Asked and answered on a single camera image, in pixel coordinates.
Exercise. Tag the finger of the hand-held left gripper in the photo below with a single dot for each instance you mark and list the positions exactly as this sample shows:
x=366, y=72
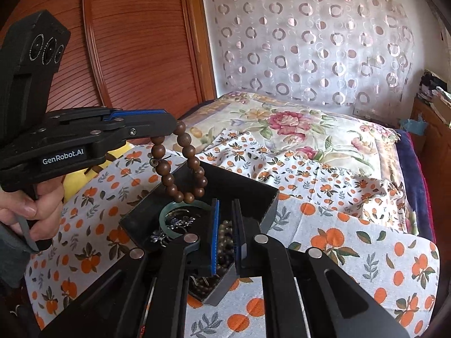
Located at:
x=148, y=130
x=141, y=113

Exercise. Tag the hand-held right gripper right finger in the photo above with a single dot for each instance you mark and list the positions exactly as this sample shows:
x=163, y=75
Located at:
x=240, y=239

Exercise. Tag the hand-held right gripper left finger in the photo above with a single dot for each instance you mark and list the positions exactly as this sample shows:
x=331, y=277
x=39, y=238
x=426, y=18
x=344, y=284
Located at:
x=215, y=239

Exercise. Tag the silver flower ornament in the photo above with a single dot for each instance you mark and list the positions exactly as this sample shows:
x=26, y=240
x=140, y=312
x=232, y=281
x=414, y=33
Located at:
x=179, y=222

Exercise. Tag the green jade bangle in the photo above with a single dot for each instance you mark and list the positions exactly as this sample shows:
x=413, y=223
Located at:
x=190, y=204

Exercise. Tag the black cardboard box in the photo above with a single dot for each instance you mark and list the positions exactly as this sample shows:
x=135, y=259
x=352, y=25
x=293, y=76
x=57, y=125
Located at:
x=239, y=186

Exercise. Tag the person's left hand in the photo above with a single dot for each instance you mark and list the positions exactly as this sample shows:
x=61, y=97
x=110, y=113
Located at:
x=49, y=204

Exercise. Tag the yellow plush toy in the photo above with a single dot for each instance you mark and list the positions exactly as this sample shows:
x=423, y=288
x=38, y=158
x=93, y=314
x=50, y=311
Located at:
x=75, y=186

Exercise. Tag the brown wooden wardrobe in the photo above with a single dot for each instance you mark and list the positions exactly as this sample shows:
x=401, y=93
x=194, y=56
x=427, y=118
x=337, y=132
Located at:
x=141, y=42

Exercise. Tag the orange fruit print cloth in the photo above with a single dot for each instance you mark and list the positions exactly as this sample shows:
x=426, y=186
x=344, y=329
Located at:
x=352, y=246

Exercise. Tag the floral bedsheet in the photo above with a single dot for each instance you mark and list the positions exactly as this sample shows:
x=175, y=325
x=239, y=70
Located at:
x=282, y=119

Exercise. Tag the dark blue blanket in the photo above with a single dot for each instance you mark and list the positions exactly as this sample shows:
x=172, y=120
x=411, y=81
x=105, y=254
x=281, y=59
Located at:
x=412, y=183

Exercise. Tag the teal cloth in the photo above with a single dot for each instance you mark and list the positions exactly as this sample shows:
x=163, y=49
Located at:
x=414, y=124

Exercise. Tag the wooden cabinet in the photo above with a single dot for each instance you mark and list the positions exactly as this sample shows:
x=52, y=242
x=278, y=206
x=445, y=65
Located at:
x=433, y=137

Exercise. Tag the stack of papers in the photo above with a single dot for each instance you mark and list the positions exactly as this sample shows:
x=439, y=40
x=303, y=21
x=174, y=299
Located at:
x=440, y=95

